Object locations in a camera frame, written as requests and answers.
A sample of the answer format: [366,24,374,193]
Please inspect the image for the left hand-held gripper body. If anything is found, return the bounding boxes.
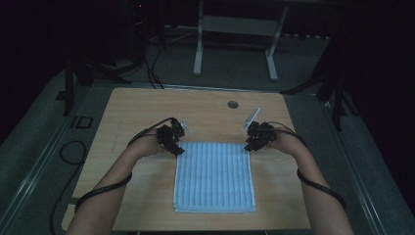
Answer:
[156,117,191,149]

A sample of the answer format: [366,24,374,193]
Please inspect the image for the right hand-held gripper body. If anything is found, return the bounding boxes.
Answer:
[241,107,279,149]

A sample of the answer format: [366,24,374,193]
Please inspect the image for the blue striped towel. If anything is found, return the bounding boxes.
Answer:
[172,141,257,214]

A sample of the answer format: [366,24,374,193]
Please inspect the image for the person's left hand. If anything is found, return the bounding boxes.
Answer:
[127,127,171,159]

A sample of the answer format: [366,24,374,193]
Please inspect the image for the person's right hand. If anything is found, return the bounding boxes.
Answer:
[266,129,308,159]

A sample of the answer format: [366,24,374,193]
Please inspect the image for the black tripod stand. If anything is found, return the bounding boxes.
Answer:
[279,62,360,132]
[63,53,133,118]

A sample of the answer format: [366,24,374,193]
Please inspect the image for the metal floor rail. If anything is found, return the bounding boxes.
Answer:
[0,85,94,229]
[130,82,262,93]
[317,94,391,235]

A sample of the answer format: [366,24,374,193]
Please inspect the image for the black floor cables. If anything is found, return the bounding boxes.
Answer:
[142,41,165,90]

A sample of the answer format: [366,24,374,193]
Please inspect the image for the black floor cable loop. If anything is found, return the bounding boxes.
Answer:
[49,140,88,235]

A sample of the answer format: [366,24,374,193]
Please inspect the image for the white metal desk frame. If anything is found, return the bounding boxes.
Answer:
[193,0,290,82]

